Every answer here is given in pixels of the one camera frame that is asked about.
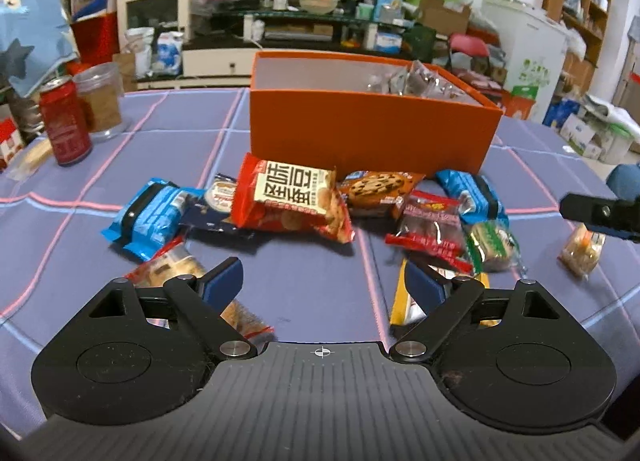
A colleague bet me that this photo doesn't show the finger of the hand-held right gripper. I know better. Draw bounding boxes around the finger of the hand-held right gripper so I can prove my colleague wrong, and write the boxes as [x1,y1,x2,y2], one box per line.
[559,192,640,243]
[607,164,640,202]

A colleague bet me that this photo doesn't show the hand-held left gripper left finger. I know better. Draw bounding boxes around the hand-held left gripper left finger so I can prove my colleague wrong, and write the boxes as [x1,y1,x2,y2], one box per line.
[85,256,258,360]

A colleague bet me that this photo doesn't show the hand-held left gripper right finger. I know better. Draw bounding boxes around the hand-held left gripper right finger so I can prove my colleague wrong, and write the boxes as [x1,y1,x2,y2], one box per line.
[388,257,565,363]

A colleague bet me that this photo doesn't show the yellow white snack packet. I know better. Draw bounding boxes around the yellow white snack packet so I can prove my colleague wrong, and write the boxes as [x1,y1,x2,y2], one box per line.
[389,261,490,327]

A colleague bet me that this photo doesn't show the clear orange biscuit packet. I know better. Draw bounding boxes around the clear orange biscuit packet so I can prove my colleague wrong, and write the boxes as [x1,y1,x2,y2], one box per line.
[557,224,607,279]

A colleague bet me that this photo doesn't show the clear red-ended cracker packet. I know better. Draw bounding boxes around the clear red-ended cracker packet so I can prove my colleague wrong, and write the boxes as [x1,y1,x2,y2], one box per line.
[125,236,275,342]

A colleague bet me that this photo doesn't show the clear red date packet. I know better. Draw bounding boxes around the clear red date packet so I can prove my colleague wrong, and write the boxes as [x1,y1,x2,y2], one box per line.
[385,191,476,276]

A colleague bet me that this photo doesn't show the navy snack packet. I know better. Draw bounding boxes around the navy snack packet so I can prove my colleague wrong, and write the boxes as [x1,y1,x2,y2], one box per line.
[177,174,261,242]

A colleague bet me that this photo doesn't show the green white snack packet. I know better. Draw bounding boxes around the green white snack packet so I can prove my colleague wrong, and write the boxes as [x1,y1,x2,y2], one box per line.
[465,220,525,273]

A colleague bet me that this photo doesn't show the blue black cookie packet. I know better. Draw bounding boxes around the blue black cookie packet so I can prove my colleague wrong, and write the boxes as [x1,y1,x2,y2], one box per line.
[434,168,510,227]
[101,180,203,262]

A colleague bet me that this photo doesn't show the red peanut snack packet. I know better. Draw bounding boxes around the red peanut snack packet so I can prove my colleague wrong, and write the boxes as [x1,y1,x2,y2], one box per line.
[231,152,355,244]

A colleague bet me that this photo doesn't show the chocolate chip cookie packet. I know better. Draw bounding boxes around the chocolate chip cookie packet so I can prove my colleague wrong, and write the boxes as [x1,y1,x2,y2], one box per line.
[337,170,426,219]

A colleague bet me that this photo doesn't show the orange cardboard box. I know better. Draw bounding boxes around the orange cardboard box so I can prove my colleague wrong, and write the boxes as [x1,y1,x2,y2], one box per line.
[248,51,503,177]

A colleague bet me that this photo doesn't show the white carton blue print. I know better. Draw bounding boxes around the white carton blue print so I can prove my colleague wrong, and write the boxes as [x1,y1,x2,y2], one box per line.
[560,114,603,158]

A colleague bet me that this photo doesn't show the blue plaid tablecloth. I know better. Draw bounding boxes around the blue plaid tablecloth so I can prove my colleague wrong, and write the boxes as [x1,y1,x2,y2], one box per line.
[0,86,640,437]

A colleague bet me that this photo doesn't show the green orange bag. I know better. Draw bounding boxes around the green orange bag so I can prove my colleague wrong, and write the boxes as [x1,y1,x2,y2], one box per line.
[510,85,543,119]

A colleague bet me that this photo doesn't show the clear plastic cup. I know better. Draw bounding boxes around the clear plastic cup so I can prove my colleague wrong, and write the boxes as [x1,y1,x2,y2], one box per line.
[74,61,132,139]

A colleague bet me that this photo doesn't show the white glass television stand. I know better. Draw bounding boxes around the white glass television stand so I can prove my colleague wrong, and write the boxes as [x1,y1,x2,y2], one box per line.
[182,6,436,87]

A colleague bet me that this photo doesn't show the red drink can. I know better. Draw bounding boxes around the red drink can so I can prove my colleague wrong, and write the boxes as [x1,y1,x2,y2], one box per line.
[39,75,93,167]

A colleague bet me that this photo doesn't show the clear wrapped wafer pack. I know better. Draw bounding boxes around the clear wrapped wafer pack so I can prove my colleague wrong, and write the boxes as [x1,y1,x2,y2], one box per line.
[4,138,55,182]

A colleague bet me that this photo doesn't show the white blue bag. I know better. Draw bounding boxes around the white blue bag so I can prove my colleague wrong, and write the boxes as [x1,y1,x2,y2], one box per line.
[155,31,183,74]

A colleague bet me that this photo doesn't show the dark green bag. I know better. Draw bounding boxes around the dark green bag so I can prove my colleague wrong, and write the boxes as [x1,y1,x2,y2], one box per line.
[402,24,436,62]

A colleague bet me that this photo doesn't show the white blue box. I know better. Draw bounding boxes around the white blue box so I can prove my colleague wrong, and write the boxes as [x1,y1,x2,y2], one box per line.
[376,32,404,54]

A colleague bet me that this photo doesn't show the brown cardboard box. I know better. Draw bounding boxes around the brown cardboard box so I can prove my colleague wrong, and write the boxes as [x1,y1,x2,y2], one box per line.
[420,0,471,37]

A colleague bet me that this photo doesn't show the red white carton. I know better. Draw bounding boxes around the red white carton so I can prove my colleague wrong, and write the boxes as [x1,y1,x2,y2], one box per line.
[0,118,26,169]

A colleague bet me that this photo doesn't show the white glass-door cabinet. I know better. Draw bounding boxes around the white glass-door cabinet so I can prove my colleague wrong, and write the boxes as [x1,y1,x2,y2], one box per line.
[116,0,191,49]

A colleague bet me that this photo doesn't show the red gift box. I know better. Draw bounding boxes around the red gift box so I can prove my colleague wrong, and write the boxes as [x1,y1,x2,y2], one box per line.
[70,11,121,67]

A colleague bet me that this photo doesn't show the light blue carton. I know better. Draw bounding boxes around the light blue carton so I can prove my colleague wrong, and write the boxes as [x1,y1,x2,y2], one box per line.
[375,0,405,22]

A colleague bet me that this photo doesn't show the fruit bowl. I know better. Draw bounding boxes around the fruit bowl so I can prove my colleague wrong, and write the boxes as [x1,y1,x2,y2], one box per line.
[297,0,340,16]

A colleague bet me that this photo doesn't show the blue star-printed cloth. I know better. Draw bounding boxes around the blue star-printed cloth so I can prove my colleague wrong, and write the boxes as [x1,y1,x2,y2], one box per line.
[0,0,81,97]

